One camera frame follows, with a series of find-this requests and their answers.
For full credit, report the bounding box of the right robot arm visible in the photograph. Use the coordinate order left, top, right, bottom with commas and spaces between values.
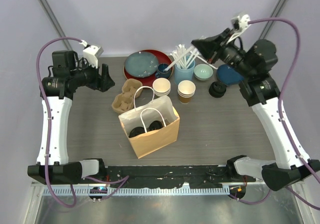
191, 28, 320, 191

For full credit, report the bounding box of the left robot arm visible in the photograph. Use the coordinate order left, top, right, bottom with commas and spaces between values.
27, 46, 115, 185

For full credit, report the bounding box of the light blue straw holder cup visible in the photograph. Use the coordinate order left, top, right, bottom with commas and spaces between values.
173, 60, 196, 85

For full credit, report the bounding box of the brown paper cup stack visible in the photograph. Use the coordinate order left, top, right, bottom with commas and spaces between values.
177, 80, 196, 104

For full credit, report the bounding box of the red round tray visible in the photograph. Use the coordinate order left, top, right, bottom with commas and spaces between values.
123, 49, 172, 86

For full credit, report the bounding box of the stack of black lids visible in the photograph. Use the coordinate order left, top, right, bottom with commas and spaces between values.
208, 81, 227, 98

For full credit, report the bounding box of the black lid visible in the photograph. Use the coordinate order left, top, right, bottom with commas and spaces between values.
148, 120, 164, 131
129, 127, 145, 138

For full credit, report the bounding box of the green paper cup stack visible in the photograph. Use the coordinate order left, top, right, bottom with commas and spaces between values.
152, 78, 171, 97

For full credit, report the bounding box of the brown paper takeout bag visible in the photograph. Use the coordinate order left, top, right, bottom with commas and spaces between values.
118, 96, 180, 159

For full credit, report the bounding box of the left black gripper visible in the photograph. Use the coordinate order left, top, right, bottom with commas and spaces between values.
70, 57, 115, 92

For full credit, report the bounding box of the grey-blue ceramic plate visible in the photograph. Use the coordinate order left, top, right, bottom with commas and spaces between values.
124, 51, 159, 78

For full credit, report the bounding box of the dark blue ceramic mug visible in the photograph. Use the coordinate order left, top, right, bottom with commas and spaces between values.
155, 63, 172, 79

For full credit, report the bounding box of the cardboard cup carrier tray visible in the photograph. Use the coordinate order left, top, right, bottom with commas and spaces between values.
111, 78, 143, 114

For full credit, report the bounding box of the mint green ceramic bowl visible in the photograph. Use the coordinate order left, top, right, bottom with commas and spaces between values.
193, 64, 214, 81

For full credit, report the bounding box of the dark blue leaf plate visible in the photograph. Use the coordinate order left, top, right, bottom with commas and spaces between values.
216, 64, 244, 86

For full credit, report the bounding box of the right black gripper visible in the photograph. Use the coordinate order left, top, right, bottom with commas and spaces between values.
191, 28, 254, 79

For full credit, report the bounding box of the aluminium front rail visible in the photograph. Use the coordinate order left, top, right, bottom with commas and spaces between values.
31, 163, 306, 197

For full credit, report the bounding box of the single white straw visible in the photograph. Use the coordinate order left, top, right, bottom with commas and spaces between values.
163, 46, 197, 72

